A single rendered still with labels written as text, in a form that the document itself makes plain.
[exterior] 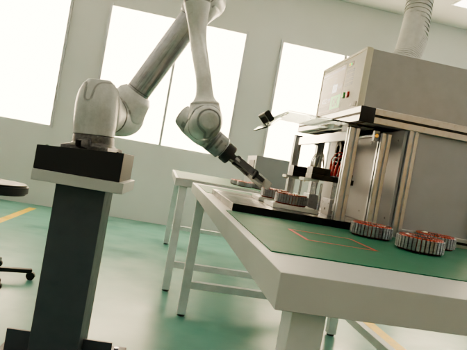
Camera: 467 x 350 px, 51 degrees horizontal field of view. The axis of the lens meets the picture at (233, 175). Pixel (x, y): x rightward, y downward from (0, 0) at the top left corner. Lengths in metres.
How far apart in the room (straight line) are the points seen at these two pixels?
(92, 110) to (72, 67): 4.64
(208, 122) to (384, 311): 1.04
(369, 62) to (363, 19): 5.44
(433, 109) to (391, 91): 0.15
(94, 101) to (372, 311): 1.41
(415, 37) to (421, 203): 1.71
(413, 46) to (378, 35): 4.01
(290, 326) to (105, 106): 1.35
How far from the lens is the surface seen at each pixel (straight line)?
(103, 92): 1.90
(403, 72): 1.68
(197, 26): 1.88
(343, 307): 0.68
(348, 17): 7.00
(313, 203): 1.88
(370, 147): 1.76
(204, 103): 1.65
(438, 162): 1.61
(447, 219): 1.63
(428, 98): 1.71
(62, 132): 6.45
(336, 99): 1.82
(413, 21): 3.22
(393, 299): 0.71
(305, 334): 0.72
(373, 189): 1.52
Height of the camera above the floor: 0.87
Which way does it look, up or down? 1 degrees down
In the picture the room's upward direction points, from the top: 10 degrees clockwise
